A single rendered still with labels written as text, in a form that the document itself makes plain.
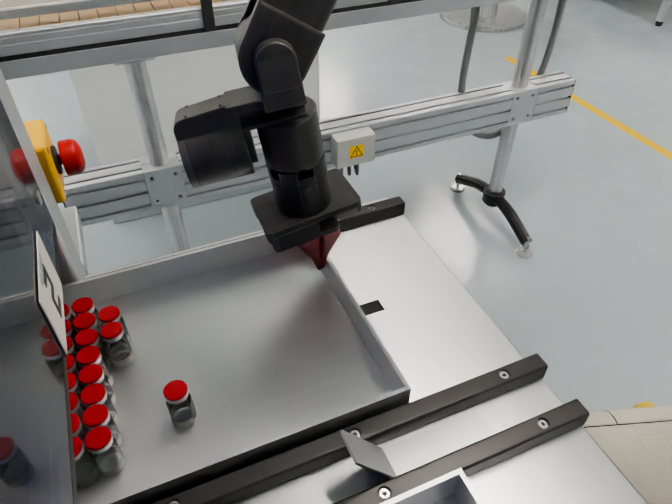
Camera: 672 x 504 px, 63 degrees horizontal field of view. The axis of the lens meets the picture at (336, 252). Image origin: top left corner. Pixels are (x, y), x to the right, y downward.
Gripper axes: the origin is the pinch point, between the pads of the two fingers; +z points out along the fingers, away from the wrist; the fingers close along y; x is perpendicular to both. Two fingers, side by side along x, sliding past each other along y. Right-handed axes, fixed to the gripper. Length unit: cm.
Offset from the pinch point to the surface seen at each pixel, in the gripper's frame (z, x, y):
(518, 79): 47, -88, -96
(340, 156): 46, -80, -31
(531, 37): 34, -88, -99
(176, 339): -0.2, 3.3, 17.3
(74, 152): -13.3, -16.4, 20.6
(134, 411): -1.0, 10.4, 22.4
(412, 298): 3.6, 7.4, -8.0
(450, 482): -0.3, 28.3, -0.2
